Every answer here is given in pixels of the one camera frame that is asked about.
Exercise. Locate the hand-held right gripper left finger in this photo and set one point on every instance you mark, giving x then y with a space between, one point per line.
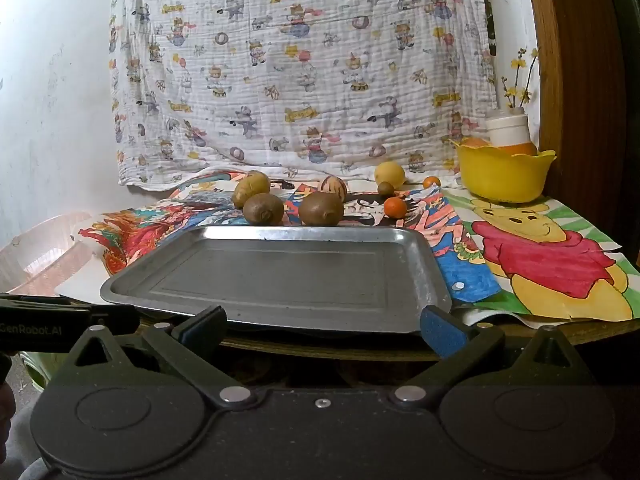
202 328

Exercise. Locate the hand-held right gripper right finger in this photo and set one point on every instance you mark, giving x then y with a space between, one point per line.
440 331

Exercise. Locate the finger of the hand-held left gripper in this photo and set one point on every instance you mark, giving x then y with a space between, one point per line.
115 317

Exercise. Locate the metal baking tray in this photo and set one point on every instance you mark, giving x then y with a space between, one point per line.
275 275

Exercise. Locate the small orange tangerine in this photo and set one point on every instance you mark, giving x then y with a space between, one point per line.
395 207
431 182

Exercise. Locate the small brown kiwi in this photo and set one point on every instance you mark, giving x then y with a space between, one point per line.
385 189

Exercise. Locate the yellow lemon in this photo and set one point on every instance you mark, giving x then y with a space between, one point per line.
390 174

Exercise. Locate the brown kiwi with sticker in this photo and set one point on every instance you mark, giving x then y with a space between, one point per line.
321 208

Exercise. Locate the striped pepino melon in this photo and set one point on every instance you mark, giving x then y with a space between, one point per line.
334 186

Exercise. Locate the pale green object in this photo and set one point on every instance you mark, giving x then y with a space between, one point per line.
35 370

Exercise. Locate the pink plastic basket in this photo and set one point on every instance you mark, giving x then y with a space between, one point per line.
40 255

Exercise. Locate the red dragon drawing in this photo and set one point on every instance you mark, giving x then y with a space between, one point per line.
130 240

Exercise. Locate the shouting cartoon boy drawing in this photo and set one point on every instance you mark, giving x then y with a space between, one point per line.
450 240

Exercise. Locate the anime warriors drawing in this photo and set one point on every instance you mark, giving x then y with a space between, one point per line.
215 206

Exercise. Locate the yellow bear drawing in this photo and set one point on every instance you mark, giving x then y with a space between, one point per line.
550 260

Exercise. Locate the black-haired cartoon boy drawing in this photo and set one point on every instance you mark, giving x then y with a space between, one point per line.
220 177

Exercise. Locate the yellow plastic bowl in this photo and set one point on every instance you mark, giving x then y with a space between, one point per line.
500 175

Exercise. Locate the orange in bowl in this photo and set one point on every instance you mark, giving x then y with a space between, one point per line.
472 143
522 149

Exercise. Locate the yellow flower twigs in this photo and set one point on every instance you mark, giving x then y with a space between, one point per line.
520 82

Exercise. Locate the wooden furniture panel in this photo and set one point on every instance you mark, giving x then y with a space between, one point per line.
575 85

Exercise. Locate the white printed cloth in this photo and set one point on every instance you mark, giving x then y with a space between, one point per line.
300 60

